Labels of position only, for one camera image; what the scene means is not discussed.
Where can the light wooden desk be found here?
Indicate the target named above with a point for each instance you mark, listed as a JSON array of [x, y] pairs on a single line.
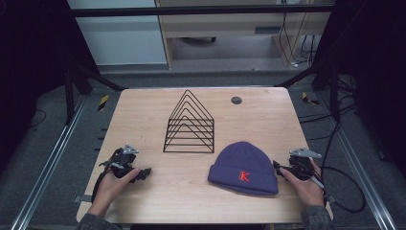
[[223, 25]]

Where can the white cabinet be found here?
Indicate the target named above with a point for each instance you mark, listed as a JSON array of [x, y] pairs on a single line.
[[121, 41]]

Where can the grey metal table bracket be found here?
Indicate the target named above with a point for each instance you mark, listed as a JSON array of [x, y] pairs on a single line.
[[82, 199]]

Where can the person's left hand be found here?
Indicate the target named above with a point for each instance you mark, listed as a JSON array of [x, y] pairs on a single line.
[[110, 190]]

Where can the person's right hand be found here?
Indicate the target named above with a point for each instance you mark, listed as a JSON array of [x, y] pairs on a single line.
[[305, 188]]

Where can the aluminium floor rail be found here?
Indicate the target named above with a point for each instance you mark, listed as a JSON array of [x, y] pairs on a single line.
[[48, 163], [367, 179]]

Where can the purple knit beanie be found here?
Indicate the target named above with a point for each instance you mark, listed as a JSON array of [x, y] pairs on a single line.
[[243, 167]]

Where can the black metal stand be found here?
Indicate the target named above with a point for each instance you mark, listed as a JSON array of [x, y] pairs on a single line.
[[69, 96], [333, 92]]

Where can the black horizontal frame bar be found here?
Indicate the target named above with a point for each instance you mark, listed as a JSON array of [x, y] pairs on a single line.
[[191, 11]]

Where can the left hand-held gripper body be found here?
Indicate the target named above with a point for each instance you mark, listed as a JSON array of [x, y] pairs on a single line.
[[120, 158]]

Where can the yellow black striped tape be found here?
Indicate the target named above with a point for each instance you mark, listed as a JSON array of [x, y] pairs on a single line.
[[103, 103], [307, 97]]

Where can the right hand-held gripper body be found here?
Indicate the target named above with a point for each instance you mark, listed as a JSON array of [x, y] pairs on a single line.
[[301, 164]]

